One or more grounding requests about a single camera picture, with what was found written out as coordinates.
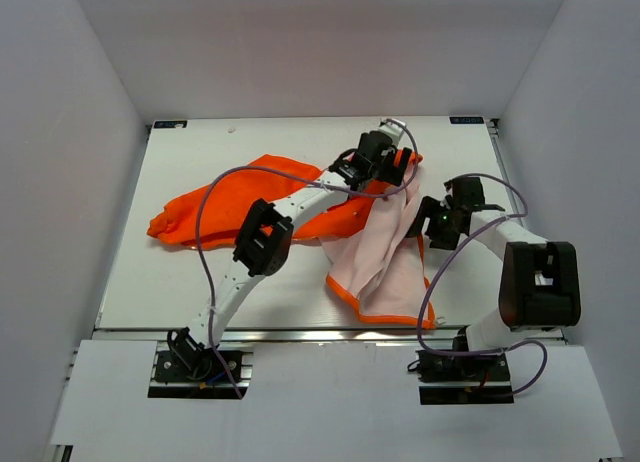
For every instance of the orange jacket with pink lining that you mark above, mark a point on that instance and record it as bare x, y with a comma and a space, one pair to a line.
376, 269

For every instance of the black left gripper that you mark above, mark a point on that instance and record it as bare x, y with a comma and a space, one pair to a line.
392, 173

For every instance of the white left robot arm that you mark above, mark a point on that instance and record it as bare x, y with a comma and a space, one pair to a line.
263, 242

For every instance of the right blue table label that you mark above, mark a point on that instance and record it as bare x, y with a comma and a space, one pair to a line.
466, 120

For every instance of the blue table label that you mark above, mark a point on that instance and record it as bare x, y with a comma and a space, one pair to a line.
466, 120
170, 124

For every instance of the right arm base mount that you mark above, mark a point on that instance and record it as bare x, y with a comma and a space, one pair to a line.
447, 380

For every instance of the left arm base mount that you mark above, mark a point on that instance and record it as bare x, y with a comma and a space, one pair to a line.
185, 369

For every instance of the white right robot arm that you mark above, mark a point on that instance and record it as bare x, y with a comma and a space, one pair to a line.
539, 288

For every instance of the left blue table label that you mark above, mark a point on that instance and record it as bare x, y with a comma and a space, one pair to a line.
170, 124

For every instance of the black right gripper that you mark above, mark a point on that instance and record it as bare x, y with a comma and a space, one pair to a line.
431, 206

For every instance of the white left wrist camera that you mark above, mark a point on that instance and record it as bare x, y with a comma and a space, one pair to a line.
393, 128

